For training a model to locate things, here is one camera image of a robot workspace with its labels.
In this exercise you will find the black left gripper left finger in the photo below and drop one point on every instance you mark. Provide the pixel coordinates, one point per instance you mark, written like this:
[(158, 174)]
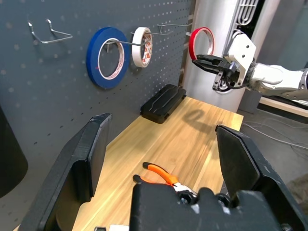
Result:
[(72, 163)]

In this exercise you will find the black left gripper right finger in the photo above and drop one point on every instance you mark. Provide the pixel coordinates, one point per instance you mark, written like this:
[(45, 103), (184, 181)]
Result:
[(245, 163)]

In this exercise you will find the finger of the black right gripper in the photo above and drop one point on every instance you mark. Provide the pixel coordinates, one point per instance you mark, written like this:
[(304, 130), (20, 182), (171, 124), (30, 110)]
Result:
[(207, 67), (211, 59)]

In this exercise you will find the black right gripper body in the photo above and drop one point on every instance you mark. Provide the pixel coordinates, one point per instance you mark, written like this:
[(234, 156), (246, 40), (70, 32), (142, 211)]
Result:
[(228, 74)]

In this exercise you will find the red tape roll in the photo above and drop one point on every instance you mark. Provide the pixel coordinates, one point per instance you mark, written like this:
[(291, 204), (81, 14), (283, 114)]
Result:
[(192, 45)]

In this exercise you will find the orange black needle-nose pliers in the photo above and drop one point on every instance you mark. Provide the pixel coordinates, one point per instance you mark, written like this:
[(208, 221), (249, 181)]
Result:
[(163, 173)]

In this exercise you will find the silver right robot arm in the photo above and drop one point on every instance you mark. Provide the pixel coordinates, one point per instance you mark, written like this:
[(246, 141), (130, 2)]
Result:
[(276, 77)]

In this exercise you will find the dark grey metal pegboard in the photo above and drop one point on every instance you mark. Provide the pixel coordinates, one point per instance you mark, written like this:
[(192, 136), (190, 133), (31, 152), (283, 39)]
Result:
[(48, 84)]

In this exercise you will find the black plastic tool case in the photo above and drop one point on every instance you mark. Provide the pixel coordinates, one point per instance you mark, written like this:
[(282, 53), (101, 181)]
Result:
[(163, 103)]

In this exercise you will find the brown wooden board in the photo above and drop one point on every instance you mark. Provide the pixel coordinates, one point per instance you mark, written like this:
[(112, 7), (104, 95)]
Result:
[(284, 106)]

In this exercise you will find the white tape roll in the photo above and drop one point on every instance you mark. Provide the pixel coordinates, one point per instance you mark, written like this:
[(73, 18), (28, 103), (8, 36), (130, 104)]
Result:
[(136, 48)]

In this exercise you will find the blue tape roll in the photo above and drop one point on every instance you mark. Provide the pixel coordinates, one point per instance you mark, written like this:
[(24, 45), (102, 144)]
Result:
[(92, 60)]

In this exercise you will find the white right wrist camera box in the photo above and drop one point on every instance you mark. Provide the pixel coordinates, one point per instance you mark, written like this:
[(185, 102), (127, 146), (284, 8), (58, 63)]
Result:
[(241, 51)]

